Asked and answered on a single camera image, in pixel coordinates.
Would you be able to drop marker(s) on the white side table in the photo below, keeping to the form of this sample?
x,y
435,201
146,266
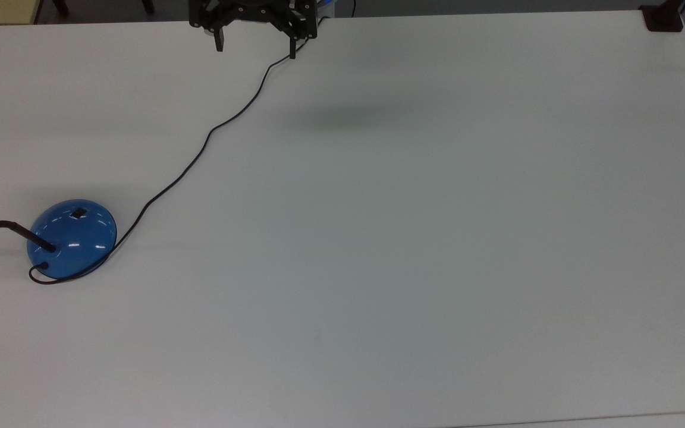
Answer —
x,y
616,421

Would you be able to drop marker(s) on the blue gooseneck desk lamp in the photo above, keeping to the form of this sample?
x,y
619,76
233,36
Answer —
x,y
75,238

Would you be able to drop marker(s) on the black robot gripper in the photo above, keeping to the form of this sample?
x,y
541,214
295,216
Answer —
x,y
256,12

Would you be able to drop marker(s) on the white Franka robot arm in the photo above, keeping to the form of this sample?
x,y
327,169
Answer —
x,y
326,6

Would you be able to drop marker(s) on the black table clamp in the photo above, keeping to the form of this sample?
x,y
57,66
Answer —
x,y
662,18

